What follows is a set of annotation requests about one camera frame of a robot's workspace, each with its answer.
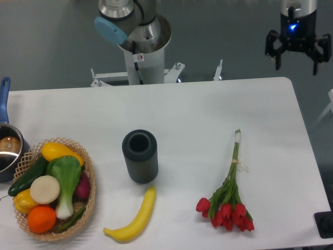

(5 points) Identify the green bok choy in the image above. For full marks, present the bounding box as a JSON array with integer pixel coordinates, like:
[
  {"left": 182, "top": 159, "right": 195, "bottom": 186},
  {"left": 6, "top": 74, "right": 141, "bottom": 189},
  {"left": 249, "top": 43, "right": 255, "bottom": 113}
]
[{"left": 46, "top": 156, "right": 81, "bottom": 219}]

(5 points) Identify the yellow bell pepper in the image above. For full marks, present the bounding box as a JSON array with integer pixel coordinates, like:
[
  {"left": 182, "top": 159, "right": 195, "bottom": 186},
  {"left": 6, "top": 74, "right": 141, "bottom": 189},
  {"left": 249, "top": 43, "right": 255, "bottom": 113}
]
[{"left": 13, "top": 189, "right": 39, "bottom": 214}]

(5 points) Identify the dark grey ribbed vase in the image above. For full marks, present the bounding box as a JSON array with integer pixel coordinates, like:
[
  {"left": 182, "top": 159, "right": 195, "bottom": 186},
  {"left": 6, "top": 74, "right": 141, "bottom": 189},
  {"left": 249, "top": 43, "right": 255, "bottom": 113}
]
[{"left": 122, "top": 129, "right": 159, "bottom": 184}]

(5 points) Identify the woven wicker basket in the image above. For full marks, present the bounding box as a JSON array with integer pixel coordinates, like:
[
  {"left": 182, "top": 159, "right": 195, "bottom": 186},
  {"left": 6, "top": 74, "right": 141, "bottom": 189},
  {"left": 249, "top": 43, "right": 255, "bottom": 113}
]
[{"left": 14, "top": 137, "right": 96, "bottom": 242}]

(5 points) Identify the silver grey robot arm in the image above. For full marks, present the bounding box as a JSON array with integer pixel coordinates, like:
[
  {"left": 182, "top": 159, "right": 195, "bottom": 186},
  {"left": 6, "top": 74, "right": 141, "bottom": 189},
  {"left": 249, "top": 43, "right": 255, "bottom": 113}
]
[{"left": 94, "top": 1, "right": 332, "bottom": 74}]

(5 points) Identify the blue handled saucepan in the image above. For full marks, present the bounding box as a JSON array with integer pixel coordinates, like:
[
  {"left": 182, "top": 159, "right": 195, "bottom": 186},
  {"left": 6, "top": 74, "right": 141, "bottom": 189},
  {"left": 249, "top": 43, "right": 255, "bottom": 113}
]
[{"left": 1, "top": 77, "right": 30, "bottom": 183}]

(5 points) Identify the red tulip bouquet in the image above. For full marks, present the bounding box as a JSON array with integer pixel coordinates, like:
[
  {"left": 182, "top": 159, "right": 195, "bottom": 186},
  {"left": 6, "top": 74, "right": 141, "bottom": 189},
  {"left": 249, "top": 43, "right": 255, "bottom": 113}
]
[{"left": 196, "top": 129, "right": 254, "bottom": 232}]

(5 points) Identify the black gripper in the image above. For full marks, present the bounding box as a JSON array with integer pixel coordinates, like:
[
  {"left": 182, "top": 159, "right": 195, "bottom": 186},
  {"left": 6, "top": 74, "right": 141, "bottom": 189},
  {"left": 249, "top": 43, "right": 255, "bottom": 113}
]
[{"left": 265, "top": 4, "right": 331, "bottom": 76}]

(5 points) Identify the black device at edge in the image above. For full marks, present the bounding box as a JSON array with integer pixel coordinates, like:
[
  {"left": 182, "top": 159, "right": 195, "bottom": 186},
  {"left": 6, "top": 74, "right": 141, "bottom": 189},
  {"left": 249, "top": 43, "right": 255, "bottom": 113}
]
[{"left": 314, "top": 211, "right": 332, "bottom": 239}]

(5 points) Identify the white frame at right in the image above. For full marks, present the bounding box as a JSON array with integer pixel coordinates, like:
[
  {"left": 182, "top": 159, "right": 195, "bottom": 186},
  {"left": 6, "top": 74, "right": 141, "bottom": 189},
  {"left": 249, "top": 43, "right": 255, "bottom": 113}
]
[{"left": 314, "top": 89, "right": 333, "bottom": 126}]

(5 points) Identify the yellow banana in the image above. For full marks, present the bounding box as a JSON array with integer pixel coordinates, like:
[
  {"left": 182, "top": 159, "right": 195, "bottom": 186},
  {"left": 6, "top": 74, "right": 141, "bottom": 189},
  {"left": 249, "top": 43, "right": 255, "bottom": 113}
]
[{"left": 103, "top": 185, "right": 157, "bottom": 243}]

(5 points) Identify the dark green cucumber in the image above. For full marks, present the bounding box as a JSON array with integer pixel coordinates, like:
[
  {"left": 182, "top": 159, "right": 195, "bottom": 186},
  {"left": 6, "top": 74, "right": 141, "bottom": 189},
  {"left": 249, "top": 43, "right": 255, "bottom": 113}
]
[{"left": 8, "top": 156, "right": 48, "bottom": 197}]

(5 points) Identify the orange fruit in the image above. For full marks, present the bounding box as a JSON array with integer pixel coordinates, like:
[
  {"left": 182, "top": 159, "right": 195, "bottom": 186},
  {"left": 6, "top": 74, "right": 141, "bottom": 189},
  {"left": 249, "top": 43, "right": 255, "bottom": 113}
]
[{"left": 28, "top": 206, "right": 56, "bottom": 234}]

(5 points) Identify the cream round bun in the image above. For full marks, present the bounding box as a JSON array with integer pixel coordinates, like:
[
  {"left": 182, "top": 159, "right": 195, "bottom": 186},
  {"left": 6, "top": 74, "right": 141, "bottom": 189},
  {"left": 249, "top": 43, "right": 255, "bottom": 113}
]
[{"left": 30, "top": 176, "right": 60, "bottom": 205}]

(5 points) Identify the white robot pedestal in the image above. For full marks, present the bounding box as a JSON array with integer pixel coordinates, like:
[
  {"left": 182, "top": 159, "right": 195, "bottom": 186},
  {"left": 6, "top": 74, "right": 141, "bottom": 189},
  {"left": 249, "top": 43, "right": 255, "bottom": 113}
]
[{"left": 91, "top": 47, "right": 185, "bottom": 87}]

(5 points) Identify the purple red onion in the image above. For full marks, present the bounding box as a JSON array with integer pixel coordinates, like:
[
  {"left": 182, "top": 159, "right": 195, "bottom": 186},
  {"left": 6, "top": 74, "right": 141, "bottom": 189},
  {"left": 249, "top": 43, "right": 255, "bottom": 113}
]
[{"left": 74, "top": 171, "right": 91, "bottom": 200}]

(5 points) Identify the green bean pod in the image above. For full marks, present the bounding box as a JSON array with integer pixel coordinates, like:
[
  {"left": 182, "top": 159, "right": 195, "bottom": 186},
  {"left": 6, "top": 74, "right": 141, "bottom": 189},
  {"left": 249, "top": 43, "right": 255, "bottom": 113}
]
[{"left": 55, "top": 207, "right": 86, "bottom": 233}]

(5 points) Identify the yellow squash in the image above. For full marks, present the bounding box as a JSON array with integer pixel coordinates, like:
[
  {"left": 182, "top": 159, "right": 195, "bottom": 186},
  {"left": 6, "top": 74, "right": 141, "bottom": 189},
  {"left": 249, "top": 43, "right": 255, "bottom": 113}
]
[{"left": 41, "top": 142, "right": 84, "bottom": 167}]

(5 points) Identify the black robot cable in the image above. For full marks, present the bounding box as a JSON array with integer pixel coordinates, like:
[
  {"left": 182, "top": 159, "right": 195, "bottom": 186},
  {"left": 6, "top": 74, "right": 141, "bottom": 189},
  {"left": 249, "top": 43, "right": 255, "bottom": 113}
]
[{"left": 131, "top": 41, "right": 144, "bottom": 85}]

